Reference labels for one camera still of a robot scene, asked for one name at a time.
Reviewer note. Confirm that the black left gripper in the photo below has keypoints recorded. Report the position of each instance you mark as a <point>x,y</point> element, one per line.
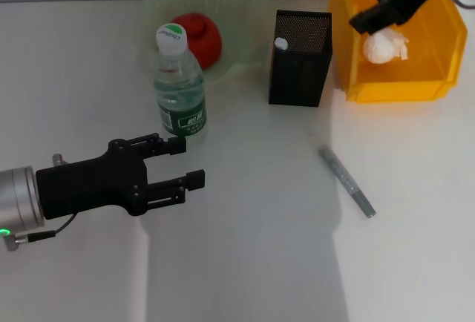
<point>89,184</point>

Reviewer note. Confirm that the white paper ball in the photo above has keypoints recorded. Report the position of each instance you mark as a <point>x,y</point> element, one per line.
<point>382,47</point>

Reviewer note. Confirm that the clear water bottle green label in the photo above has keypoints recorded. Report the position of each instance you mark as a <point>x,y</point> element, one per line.
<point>182,92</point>

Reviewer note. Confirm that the green utility knife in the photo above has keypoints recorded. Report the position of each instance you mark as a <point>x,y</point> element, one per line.
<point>281,44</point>

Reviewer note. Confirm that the red knitted toy orange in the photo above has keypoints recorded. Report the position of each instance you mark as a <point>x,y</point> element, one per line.
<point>208,43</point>

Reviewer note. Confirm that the grey marker pen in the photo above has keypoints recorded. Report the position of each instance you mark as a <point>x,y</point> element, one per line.
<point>349,183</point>

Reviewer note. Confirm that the black mesh pen holder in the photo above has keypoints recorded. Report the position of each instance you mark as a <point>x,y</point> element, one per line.
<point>297,77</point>

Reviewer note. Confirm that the green glass fruit plate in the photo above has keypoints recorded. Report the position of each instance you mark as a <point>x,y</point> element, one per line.
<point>241,21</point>

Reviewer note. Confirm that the yellow plastic bin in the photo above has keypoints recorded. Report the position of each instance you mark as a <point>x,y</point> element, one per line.
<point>401,90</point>

